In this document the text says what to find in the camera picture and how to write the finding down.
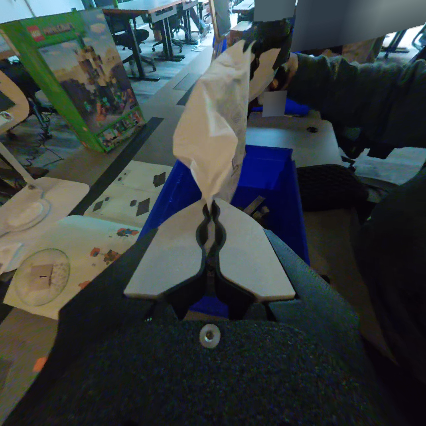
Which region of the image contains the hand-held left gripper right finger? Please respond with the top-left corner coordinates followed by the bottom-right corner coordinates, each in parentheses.
top-left (213, 198), bottom-right (297, 302)

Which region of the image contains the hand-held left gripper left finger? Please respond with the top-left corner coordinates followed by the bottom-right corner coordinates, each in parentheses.
top-left (124, 199), bottom-right (213, 298)

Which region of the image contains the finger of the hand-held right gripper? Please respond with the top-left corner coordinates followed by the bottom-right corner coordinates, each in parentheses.
top-left (249, 47), bottom-right (282, 103)

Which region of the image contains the white printed paper bag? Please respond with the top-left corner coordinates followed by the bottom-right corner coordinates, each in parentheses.
top-left (173, 40), bottom-right (257, 208)

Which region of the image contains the building instruction booklet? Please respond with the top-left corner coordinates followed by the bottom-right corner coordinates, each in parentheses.
top-left (3, 160), bottom-right (175, 320)

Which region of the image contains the blue plastic bin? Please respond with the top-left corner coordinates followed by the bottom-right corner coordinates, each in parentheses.
top-left (138, 145), bottom-right (311, 318)
top-left (251, 98), bottom-right (310, 117)

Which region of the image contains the person's right forearm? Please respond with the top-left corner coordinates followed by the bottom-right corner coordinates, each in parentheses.
top-left (293, 53), bottom-right (426, 157)

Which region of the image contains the pale grey desk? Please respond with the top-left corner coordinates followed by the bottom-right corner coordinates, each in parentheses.
top-left (246, 111), bottom-right (345, 167)

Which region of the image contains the person's right hand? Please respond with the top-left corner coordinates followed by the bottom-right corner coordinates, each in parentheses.
top-left (270, 53), bottom-right (299, 92)

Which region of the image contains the heap of dark grey bricks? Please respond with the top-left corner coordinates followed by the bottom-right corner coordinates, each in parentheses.
top-left (242, 196), bottom-right (271, 230)

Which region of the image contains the black textured pad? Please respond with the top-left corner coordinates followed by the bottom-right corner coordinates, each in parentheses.
top-left (296, 165), bottom-right (368, 212)

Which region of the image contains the long office table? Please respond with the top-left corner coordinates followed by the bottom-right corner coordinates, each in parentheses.
top-left (103, 0), bottom-right (200, 80)

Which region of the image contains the black office chair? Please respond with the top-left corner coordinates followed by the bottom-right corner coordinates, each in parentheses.
top-left (113, 15), bottom-right (157, 72)

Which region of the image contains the person's dark green jacket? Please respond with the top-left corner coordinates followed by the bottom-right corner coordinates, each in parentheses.
top-left (353, 166), bottom-right (426, 426)

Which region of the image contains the green toy set box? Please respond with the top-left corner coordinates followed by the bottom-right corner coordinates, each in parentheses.
top-left (0, 8), bottom-right (146, 153)

